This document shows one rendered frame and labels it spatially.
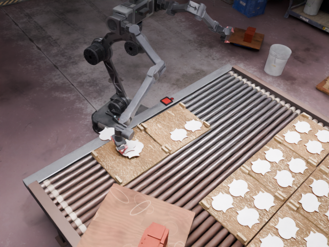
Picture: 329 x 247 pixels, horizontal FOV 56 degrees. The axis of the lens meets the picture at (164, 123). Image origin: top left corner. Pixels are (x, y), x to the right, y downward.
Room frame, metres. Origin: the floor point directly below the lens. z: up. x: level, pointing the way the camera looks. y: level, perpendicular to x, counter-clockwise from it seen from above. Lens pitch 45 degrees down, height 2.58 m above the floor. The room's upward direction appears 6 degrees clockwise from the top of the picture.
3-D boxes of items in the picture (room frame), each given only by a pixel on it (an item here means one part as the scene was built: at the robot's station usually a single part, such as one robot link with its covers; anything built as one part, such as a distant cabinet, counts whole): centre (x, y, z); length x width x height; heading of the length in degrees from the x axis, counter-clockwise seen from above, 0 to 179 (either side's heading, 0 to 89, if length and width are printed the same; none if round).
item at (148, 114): (1.80, 0.11, 0.89); 2.08 x 0.08 x 0.06; 137
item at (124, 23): (2.11, 0.34, 1.45); 0.09 x 0.08 x 0.12; 153
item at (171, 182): (1.42, -0.31, 0.90); 1.95 x 0.05 x 0.05; 137
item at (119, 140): (1.35, 0.29, 1.08); 0.10 x 0.07 x 0.07; 34
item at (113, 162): (1.34, 0.21, 0.93); 0.41 x 0.35 x 0.02; 136
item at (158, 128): (1.64, -0.09, 0.93); 0.41 x 0.35 x 0.02; 135
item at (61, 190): (1.69, -0.01, 0.90); 1.95 x 0.05 x 0.05; 137
